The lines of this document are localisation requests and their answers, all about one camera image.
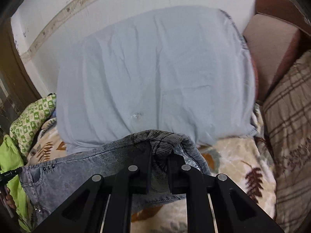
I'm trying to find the pink brown cushion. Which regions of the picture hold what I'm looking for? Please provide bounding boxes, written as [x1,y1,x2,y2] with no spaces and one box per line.
[243,0,310,101]

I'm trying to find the bright green cloth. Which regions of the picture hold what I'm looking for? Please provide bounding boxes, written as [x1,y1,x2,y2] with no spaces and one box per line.
[0,135,31,232]

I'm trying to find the light blue pillow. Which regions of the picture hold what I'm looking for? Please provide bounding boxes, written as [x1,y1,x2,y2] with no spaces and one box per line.
[56,6,256,154]

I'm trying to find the green patterned cloth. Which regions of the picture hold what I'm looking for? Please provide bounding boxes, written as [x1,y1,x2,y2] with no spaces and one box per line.
[9,94,56,157]

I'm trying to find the brown striped pillow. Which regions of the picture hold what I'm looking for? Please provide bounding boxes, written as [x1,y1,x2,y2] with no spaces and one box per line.
[263,51,310,232]

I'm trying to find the grey denim pants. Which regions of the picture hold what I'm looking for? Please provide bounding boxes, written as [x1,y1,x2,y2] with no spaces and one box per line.
[19,130,211,226]

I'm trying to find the cream leaf-print blanket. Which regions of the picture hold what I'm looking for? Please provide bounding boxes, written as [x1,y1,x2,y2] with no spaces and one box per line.
[27,105,276,232]

